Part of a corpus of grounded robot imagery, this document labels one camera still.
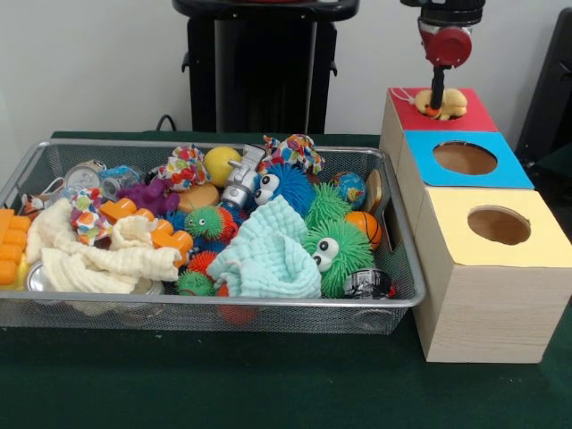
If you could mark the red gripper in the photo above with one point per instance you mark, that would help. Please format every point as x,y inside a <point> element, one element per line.
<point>449,47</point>

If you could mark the yellow plush duck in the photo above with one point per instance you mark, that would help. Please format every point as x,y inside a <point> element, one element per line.
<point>453,105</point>

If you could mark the wooden three-hole box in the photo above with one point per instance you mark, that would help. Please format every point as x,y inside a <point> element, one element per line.
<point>487,304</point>

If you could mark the black office chair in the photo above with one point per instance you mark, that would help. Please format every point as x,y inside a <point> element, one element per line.
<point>549,89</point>

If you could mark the small globe ball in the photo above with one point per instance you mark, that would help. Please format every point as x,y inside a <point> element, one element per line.
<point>350,187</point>

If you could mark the dark green tablecloth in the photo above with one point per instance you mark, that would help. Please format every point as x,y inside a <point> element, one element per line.
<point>558,165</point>
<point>268,384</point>

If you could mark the small orange basketball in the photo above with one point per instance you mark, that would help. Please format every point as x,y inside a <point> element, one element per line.
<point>364,228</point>

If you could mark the blue puffer toy with eyes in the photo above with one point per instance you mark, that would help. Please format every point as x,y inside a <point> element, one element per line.
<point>290,185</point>

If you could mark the green puffer toy with eyes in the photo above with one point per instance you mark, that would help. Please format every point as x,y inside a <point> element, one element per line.
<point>348,254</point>

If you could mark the silver robot toy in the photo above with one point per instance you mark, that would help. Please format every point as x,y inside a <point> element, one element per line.
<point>239,179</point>

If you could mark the yellow ball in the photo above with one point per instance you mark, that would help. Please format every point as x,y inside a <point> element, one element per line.
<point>218,165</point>

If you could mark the light blue muslin cloth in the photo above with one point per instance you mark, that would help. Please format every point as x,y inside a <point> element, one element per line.
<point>268,250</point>

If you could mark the long orange plastic toy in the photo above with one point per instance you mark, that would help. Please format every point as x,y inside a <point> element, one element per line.
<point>170,237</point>

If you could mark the cream muslin cloth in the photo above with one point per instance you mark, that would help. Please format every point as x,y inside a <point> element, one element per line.
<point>89,263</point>

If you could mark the orange yellow block toy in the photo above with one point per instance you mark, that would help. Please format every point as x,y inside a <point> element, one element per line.
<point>11,250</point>

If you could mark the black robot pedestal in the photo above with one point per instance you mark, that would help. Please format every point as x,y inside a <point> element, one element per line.
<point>263,80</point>

